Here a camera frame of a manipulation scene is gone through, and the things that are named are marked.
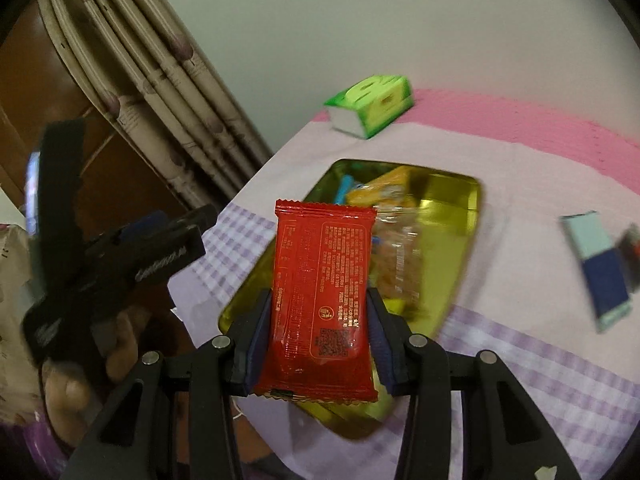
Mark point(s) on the dark patterned square snack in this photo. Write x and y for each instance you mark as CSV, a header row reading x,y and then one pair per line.
x,y
631,255

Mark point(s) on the gold tin box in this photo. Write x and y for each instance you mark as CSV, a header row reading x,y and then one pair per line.
x,y
445,240

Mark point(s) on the pink purple checkered bed sheet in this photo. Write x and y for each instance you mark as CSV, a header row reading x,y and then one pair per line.
x,y
525,360

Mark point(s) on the clear cracker packet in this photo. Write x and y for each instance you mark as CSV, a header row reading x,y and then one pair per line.
x,y
400,255

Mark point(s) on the green tissue pack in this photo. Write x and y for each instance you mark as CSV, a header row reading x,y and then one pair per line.
x,y
375,102

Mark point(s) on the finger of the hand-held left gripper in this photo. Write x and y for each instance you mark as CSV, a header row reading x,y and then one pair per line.
x,y
165,262
145,225

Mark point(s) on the brown wooden cabinet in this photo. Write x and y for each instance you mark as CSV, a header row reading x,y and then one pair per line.
x,y
115,170

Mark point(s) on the person's left hand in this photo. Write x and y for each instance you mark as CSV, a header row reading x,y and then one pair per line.
x,y
65,390

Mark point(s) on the red snack packet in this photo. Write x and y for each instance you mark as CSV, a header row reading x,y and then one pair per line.
x,y
315,285

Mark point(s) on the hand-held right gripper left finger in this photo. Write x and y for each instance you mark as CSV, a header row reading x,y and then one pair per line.
x,y
260,355

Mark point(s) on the navy light blue snack packet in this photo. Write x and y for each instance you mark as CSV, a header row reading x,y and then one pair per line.
x,y
602,275

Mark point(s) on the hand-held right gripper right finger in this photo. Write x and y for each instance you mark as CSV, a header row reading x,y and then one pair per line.
x,y
382,355

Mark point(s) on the beige patterned curtain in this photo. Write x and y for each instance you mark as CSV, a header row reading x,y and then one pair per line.
x,y
150,60

